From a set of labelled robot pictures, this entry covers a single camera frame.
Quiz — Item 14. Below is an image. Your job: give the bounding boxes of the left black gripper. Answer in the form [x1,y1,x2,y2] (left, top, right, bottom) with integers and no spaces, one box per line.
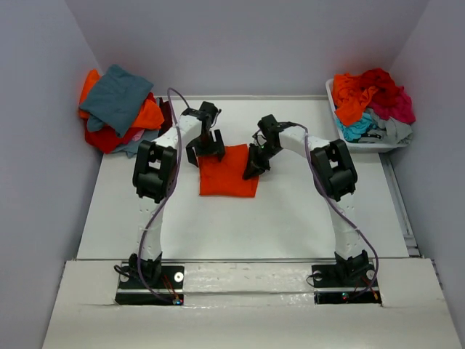
[185,129,224,166]

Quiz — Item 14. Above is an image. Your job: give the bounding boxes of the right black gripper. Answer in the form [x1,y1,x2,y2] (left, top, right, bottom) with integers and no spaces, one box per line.
[243,141,281,180]

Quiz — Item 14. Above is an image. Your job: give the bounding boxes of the orange t shirt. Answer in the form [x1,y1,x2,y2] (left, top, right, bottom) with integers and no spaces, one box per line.
[78,69,163,129]
[198,144,259,198]

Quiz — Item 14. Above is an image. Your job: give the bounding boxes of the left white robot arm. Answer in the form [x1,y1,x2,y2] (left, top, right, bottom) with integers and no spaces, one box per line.
[129,101,226,288]

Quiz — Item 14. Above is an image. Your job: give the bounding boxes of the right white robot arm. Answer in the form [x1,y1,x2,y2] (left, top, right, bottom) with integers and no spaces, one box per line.
[243,115,371,285]

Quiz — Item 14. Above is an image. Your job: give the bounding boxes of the dark maroon t shirt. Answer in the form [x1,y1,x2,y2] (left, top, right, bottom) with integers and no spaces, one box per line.
[155,97,173,136]

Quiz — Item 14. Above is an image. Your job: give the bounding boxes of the orange folded t shirt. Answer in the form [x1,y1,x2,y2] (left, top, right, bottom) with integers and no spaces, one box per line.
[78,69,163,129]

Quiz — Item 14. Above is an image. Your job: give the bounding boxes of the pink folded t shirt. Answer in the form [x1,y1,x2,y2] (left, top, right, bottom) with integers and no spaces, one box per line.
[132,129,145,142]

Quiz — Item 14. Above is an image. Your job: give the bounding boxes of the grey-blue bottom t shirt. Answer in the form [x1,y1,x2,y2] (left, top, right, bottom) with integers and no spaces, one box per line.
[111,129,159,159]

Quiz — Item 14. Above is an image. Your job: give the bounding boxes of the red folded t shirt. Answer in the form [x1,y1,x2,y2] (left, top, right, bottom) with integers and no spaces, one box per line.
[84,127,142,154]

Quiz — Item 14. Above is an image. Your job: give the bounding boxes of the cyan crumpled t shirt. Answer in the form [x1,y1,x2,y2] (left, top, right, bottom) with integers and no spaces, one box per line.
[336,112,374,143]

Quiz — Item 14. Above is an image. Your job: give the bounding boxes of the teal folded t shirt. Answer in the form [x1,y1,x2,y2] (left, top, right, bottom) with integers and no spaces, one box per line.
[79,64,153,137]

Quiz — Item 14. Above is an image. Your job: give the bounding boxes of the white laundry basket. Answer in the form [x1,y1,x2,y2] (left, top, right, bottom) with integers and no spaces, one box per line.
[324,77,410,153]

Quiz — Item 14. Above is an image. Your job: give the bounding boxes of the grey crumpled t shirt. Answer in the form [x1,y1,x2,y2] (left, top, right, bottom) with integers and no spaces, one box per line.
[360,108,413,146]

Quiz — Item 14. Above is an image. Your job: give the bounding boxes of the red crumpled t shirt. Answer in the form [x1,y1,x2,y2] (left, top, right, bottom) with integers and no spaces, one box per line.
[360,68,400,107]

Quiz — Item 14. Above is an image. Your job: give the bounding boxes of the magenta crumpled t shirt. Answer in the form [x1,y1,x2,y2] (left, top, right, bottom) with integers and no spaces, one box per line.
[368,89,416,124]

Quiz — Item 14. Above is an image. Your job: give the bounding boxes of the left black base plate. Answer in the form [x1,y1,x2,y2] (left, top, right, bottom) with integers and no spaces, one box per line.
[113,263,185,306]

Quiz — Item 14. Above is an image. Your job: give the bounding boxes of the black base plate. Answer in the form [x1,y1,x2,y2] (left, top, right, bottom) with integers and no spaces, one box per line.
[306,264,382,305]
[113,263,185,306]

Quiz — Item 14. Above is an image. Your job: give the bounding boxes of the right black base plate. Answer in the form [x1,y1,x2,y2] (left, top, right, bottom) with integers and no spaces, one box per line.
[306,264,382,305]

